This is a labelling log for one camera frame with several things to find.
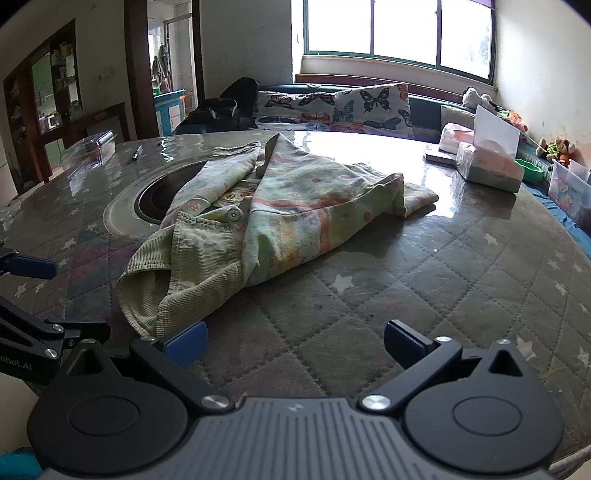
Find brown wooden door frame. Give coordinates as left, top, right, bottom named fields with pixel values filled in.
left=124, top=0, right=206, bottom=139

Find brown plush toys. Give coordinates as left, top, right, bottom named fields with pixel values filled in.
left=538, top=137, right=577, bottom=166

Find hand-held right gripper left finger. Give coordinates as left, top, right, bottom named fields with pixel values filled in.
left=51, top=320, right=236, bottom=414

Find quilted star table cover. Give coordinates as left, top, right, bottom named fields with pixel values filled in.
left=0, top=129, right=591, bottom=472

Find pink tissue pack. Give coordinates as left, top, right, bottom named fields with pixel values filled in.
left=438, top=122, right=476, bottom=154

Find blue covered bench sofa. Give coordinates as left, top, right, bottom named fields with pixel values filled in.
left=256, top=74, right=591, bottom=257

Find black bag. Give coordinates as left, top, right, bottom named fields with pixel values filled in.
left=173, top=98, right=241, bottom=136

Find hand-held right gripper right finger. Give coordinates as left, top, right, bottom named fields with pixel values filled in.
left=360, top=318, right=541, bottom=414

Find round table burner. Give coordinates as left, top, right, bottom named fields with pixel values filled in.
left=104, top=159, right=208, bottom=241

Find flat grey book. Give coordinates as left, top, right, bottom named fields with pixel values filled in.
left=424, top=145, right=460, bottom=166

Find grey cushion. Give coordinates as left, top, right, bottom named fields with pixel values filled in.
left=440, top=104, right=476, bottom=130

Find colourful toy flowers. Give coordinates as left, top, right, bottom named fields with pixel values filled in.
left=496, top=108, right=529, bottom=132

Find green plastic bowl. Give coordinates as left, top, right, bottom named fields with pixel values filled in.
left=513, top=158, right=546, bottom=184

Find clear plastic storage box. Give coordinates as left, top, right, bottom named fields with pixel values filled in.
left=547, top=159, right=591, bottom=222

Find clear plastic container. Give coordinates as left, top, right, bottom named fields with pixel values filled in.
left=60, top=130, right=117, bottom=178

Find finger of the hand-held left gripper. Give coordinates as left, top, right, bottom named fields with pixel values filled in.
left=0, top=295, right=112, bottom=358
left=0, top=247, right=58, bottom=280

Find teal cloth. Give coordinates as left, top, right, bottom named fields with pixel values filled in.
left=0, top=450, right=44, bottom=480

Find dark wooden cabinet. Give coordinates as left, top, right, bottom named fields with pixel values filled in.
left=2, top=19, right=130, bottom=195

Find green white tissue pack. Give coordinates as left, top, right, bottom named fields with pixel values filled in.
left=455, top=105, right=526, bottom=193

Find patterned green children's shirt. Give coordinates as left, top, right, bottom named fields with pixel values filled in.
left=115, top=133, right=439, bottom=340

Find hanging grey clothes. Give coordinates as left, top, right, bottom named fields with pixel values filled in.
left=152, top=44, right=171, bottom=88

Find white plush toy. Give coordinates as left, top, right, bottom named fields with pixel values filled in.
left=462, top=87, right=497, bottom=114

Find blue cabinet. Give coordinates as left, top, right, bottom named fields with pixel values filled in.
left=154, top=89, right=188, bottom=137

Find green framed window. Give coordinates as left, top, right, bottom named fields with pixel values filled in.
left=292, top=0, right=497, bottom=84

